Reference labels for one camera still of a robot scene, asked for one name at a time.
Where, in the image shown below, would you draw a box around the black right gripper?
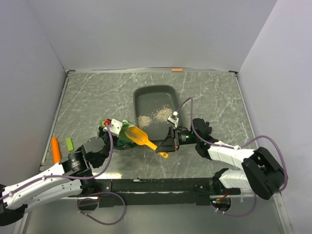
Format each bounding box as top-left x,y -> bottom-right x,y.
156,126 -> 199,153

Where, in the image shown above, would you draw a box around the green litter bag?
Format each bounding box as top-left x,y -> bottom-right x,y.
100,120 -> 136,150

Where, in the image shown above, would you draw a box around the yellow plastic scoop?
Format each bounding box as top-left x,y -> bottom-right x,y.
125,126 -> 157,152

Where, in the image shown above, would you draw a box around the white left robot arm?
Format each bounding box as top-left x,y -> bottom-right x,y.
0,120 -> 121,226

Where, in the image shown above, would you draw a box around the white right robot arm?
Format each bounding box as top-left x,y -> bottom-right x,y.
156,118 -> 285,200

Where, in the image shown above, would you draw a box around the beige litter granules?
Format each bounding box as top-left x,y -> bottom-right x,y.
137,105 -> 173,128

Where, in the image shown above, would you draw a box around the grey litter tray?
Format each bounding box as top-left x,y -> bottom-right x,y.
133,85 -> 179,142

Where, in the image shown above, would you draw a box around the green plastic block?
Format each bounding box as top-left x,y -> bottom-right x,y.
66,137 -> 74,152

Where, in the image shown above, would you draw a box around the orange toy carrot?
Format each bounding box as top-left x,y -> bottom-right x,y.
51,137 -> 61,164

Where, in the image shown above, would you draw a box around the orange tape piece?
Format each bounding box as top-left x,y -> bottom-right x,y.
171,68 -> 183,72

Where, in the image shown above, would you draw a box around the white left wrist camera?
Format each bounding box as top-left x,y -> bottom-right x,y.
103,119 -> 124,137

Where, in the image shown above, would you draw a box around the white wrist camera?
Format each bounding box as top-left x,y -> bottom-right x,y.
167,111 -> 179,128
103,119 -> 124,137

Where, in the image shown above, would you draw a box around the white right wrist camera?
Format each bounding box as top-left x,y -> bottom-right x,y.
167,111 -> 179,128

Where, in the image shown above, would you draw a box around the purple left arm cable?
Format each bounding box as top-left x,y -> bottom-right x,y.
0,123 -> 114,200

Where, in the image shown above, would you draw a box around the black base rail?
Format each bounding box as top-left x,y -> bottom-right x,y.
73,177 -> 241,208

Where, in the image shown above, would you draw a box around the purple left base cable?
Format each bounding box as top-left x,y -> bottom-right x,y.
77,192 -> 126,225

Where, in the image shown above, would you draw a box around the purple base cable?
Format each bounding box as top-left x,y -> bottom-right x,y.
77,192 -> 126,225
211,194 -> 257,216

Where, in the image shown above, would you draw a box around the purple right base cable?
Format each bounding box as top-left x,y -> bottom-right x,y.
211,194 -> 257,216

